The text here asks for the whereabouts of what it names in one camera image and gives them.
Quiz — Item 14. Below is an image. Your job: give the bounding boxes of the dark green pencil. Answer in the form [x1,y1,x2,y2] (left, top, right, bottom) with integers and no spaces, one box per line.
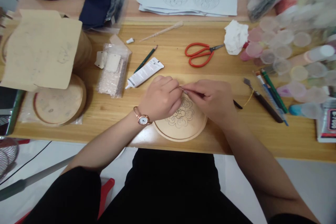
[133,44,159,75]

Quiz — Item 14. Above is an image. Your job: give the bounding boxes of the white glue box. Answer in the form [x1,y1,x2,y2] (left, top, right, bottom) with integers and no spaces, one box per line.
[314,97,336,144]

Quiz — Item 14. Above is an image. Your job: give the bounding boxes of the white glue tube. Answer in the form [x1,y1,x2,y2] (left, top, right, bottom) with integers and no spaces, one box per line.
[124,57,165,90]

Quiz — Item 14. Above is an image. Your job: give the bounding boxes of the brown cardboard sheet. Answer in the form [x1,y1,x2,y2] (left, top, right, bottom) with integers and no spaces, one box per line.
[0,9,83,92]

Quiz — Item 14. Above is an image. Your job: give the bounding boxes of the round wooden disc flower drawing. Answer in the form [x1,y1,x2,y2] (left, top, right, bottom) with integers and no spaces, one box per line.
[152,95,208,142]

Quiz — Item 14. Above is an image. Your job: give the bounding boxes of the person's right hand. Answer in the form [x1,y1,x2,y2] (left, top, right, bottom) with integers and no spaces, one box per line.
[183,79,238,126]

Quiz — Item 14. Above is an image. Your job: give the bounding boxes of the palette knife dark handle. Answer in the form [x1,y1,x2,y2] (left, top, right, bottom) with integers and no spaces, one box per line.
[243,77,284,124]

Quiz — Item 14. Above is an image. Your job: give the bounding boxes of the grey green pole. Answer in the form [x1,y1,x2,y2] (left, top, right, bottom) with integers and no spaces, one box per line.
[0,154,77,201]

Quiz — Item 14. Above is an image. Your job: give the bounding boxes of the blue handled paint brush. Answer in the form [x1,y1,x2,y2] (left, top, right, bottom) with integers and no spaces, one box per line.
[252,70,289,127]

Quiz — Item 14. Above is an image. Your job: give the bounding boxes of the crumpled white tissue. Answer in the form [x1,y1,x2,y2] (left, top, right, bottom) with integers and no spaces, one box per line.
[223,19,250,56]

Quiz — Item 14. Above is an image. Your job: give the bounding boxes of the stack of round wooden discs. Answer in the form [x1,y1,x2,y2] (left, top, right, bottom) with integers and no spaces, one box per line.
[32,73,88,127]

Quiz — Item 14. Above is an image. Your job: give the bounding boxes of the bright green pencil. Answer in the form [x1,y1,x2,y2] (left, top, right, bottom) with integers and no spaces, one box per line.
[260,68,288,114]

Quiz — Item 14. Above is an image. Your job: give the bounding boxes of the bubble wrap packet wooden tags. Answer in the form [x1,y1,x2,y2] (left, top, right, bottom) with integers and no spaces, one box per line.
[95,42,132,97]

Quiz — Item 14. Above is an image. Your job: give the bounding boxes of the clear plastic pipette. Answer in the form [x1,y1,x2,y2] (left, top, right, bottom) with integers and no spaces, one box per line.
[139,20,184,43]

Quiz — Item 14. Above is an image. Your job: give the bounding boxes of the red handled scissors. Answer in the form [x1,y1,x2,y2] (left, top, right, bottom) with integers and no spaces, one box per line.
[184,42,226,67]

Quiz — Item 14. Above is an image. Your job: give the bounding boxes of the black cable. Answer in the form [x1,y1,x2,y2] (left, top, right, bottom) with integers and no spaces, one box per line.
[0,140,53,184]

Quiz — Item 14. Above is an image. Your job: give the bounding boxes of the red plastic stool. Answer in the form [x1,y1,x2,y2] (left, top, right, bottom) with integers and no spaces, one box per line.
[97,177,116,205]

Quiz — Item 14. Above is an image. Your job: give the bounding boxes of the dark blue cloth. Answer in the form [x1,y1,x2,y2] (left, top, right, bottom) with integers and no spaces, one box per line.
[78,0,114,30]

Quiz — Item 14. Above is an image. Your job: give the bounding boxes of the metal fan grille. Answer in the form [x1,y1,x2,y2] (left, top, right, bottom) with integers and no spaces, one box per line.
[0,136,20,183]

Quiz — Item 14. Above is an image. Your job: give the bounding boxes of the group of small clear jars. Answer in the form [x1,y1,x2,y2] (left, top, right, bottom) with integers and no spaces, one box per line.
[239,15,336,120]

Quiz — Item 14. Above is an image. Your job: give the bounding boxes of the person's left hand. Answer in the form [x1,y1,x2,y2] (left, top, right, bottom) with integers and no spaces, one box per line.
[140,75,183,126]

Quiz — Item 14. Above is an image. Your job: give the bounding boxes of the yellow wire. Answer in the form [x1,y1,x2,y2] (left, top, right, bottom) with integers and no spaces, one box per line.
[241,89,257,109]

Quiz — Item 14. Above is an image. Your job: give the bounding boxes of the clear plastic bag dark items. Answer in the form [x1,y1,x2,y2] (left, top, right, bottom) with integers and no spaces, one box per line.
[104,0,131,26]

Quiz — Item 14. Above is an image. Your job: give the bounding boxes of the person's body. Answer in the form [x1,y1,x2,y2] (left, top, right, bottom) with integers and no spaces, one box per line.
[22,148,279,224]

